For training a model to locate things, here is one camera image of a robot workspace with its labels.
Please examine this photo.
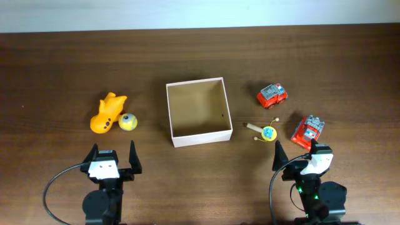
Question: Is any orange rubber animal toy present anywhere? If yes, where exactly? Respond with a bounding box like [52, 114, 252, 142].
[90, 92, 128, 134]

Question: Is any left black cable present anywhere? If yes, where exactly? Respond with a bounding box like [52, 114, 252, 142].
[42, 162, 90, 225]

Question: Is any yellow grey toy ball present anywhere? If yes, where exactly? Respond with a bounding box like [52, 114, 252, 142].
[118, 113, 138, 131]

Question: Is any yellow wooden rattle drum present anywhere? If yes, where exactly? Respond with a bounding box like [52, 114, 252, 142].
[245, 117, 279, 142]

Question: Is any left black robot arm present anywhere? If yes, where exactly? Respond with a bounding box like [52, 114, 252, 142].
[80, 141, 143, 225]

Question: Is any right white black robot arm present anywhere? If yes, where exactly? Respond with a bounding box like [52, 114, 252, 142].
[269, 139, 347, 224]

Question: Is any red fire truck with ladder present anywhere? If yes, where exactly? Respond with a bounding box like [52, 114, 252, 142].
[291, 115, 325, 151]

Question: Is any right black cable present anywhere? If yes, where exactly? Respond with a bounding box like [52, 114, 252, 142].
[268, 154, 312, 225]

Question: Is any pink cardboard box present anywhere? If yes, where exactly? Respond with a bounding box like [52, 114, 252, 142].
[166, 77, 233, 148]

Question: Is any black cable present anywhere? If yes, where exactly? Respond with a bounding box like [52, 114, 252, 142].
[268, 154, 312, 225]
[42, 162, 90, 225]

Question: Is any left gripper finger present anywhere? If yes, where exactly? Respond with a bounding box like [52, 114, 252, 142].
[83, 144, 98, 163]
[129, 140, 141, 169]

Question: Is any red fire truck toy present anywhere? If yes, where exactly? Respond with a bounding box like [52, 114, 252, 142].
[257, 83, 288, 109]

